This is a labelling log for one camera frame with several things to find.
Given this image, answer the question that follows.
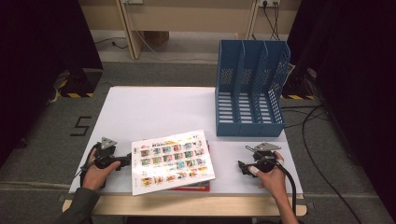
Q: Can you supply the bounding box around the long black floor cable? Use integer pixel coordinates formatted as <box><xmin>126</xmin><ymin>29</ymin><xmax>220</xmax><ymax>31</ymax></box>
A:
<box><xmin>301</xmin><ymin>104</ymin><xmax>363</xmax><ymax>224</ymax></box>

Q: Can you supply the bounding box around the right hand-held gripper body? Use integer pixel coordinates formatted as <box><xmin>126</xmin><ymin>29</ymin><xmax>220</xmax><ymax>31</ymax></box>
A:
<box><xmin>248</xmin><ymin>142</ymin><xmax>282</xmax><ymax>174</ymax></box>

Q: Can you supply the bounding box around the blue file rack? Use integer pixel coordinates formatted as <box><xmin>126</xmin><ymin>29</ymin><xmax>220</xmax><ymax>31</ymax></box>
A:
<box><xmin>214</xmin><ymin>39</ymin><xmax>292</xmax><ymax>138</ymax></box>

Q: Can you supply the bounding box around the brown cardboard box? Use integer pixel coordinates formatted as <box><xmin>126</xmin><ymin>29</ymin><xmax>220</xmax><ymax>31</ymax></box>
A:
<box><xmin>143</xmin><ymin>31</ymin><xmax>171</xmax><ymax>47</ymax></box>

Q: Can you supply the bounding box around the beige wooden desk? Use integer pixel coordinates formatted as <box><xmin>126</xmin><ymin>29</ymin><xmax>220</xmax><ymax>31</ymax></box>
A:
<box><xmin>78</xmin><ymin>0</ymin><xmax>303</xmax><ymax>61</ymax></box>

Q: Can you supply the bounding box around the white cable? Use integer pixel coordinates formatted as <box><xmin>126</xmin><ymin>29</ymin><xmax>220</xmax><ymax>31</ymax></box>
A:
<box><xmin>134</xmin><ymin>29</ymin><xmax>219</xmax><ymax>63</ymax></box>

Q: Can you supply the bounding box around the black yellow striped base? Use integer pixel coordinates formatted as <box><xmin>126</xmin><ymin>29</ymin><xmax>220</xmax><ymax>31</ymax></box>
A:
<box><xmin>54</xmin><ymin>68</ymin><xmax>104</xmax><ymax>99</ymax></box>
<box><xmin>279</xmin><ymin>66</ymin><xmax>317</xmax><ymax>101</ymax></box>

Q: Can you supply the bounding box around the black cable with plug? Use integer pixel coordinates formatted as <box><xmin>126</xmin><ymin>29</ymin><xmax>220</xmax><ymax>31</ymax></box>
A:
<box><xmin>93</xmin><ymin>36</ymin><xmax>129</xmax><ymax>49</ymax></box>

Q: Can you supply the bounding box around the red book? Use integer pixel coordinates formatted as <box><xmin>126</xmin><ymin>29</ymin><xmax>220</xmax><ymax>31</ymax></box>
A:
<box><xmin>169</xmin><ymin>139</ymin><xmax>211</xmax><ymax>192</ymax></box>

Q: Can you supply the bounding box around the black power cable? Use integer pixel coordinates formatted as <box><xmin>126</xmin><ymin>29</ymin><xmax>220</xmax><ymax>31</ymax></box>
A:
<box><xmin>262</xmin><ymin>3</ymin><xmax>279</xmax><ymax>41</ymax></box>
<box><xmin>274</xmin><ymin>3</ymin><xmax>281</xmax><ymax>34</ymax></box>

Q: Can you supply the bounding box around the white picture book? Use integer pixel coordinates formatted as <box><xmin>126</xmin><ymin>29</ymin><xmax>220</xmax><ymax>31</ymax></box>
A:
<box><xmin>131</xmin><ymin>129</ymin><xmax>217</xmax><ymax>197</ymax></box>

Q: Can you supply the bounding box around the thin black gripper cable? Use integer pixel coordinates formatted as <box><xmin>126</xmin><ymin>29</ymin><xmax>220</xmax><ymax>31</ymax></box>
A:
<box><xmin>74</xmin><ymin>148</ymin><xmax>96</xmax><ymax>189</ymax></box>

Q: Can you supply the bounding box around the dark curtain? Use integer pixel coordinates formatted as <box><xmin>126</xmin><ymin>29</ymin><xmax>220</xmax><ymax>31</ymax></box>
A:
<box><xmin>0</xmin><ymin>0</ymin><xmax>105</xmax><ymax>166</ymax></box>
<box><xmin>286</xmin><ymin>0</ymin><xmax>396</xmax><ymax>218</ymax></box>

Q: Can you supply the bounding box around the person's left hand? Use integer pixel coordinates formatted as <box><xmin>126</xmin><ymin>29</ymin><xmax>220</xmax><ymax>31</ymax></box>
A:
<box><xmin>82</xmin><ymin>148</ymin><xmax>121</xmax><ymax>191</ymax></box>

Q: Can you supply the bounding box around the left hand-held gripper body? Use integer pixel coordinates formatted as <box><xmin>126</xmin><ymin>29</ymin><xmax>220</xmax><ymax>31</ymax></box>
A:
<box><xmin>92</xmin><ymin>136</ymin><xmax>124</xmax><ymax>171</ymax></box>

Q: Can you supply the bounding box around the thick black gripper cable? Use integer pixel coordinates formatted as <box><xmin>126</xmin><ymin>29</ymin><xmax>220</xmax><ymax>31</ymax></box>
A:
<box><xmin>245</xmin><ymin>145</ymin><xmax>297</xmax><ymax>216</ymax></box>

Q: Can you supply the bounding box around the person's right hand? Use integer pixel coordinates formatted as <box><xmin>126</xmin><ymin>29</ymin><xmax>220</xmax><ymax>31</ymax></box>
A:
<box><xmin>248</xmin><ymin>151</ymin><xmax>289</xmax><ymax>200</ymax></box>

